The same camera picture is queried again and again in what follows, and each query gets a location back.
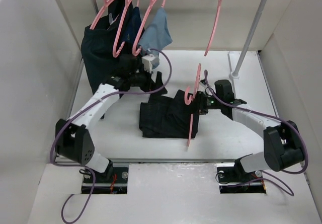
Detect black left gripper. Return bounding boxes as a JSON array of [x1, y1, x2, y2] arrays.
[[129, 65, 167, 97]]

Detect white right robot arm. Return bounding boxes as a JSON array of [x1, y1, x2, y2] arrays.
[[194, 80, 308, 181]]

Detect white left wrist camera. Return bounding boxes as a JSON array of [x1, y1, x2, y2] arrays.
[[141, 54, 159, 73]]

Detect black trousers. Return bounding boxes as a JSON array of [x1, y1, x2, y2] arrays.
[[139, 89, 199, 139]]

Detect navy blue hanging shorts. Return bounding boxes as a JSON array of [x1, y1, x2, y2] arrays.
[[120, 7, 141, 54]]

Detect dark teal hanging trousers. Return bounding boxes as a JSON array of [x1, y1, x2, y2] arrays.
[[80, 0, 133, 99]]

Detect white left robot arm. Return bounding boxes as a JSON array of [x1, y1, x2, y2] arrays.
[[55, 54, 166, 182]]

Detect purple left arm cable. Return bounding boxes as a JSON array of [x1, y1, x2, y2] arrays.
[[50, 48, 173, 223]]

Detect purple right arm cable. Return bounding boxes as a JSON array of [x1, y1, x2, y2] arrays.
[[203, 69, 309, 197]]

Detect white clothes rack frame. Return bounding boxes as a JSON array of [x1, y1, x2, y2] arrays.
[[85, 0, 273, 80]]

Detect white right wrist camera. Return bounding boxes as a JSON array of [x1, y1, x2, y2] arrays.
[[199, 79, 207, 88]]

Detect light blue hanging shorts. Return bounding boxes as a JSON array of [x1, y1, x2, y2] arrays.
[[138, 8, 173, 69]]

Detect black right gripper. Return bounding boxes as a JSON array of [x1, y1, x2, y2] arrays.
[[183, 91, 222, 115]]

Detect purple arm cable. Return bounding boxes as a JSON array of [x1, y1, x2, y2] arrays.
[[203, 69, 309, 197], [50, 48, 173, 223]]

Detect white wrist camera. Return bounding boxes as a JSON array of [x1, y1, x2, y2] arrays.
[[199, 79, 207, 88], [141, 54, 159, 73]]

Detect aluminium rail at table front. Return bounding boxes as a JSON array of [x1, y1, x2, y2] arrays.
[[95, 160, 277, 193]]

